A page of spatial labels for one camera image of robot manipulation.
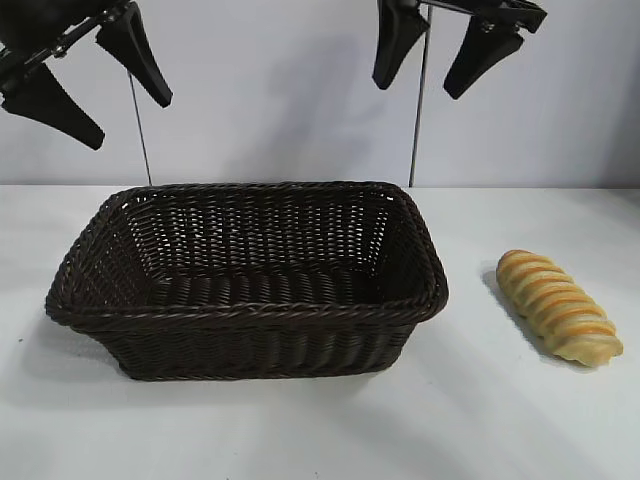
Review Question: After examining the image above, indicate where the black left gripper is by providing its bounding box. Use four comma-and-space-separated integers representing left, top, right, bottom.
0, 0, 174, 150

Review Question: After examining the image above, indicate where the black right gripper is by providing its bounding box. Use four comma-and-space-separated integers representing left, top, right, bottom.
372, 0, 547, 100

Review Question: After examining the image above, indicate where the long striped golden bread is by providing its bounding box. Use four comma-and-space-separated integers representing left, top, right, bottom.
496, 249, 625, 370

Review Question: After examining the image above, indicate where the dark brown woven wicker basket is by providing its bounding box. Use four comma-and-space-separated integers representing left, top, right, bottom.
43, 180, 450, 384

